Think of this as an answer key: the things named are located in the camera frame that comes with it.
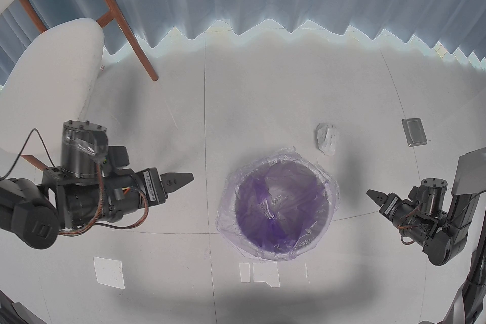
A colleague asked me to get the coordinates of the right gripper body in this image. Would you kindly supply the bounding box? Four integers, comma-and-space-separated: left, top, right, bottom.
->
380, 193, 418, 228

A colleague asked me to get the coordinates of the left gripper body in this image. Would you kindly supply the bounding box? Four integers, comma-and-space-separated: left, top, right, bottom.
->
113, 167, 169, 221

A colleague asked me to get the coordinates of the purple plastic bag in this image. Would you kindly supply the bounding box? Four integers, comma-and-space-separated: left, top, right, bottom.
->
216, 146, 339, 262

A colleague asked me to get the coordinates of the white trash bin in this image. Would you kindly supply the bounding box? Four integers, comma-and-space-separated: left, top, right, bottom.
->
233, 159, 331, 256

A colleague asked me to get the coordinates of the crumpled white paper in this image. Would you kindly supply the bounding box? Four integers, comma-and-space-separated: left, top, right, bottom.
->
314, 122, 339, 156

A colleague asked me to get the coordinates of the white cushioned wooden chair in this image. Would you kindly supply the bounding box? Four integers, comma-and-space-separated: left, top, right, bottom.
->
0, 0, 159, 172

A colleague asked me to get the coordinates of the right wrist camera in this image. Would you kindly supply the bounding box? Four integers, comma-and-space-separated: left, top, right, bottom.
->
407, 185, 423, 205

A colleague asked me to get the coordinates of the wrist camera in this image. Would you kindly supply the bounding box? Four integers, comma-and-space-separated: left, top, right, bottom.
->
107, 145, 133, 179
407, 185, 423, 205

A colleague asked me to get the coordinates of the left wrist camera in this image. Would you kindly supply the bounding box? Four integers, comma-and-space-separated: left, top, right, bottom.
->
107, 145, 133, 179

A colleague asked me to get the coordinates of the black cable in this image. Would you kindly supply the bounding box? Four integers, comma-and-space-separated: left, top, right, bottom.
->
0, 128, 54, 180

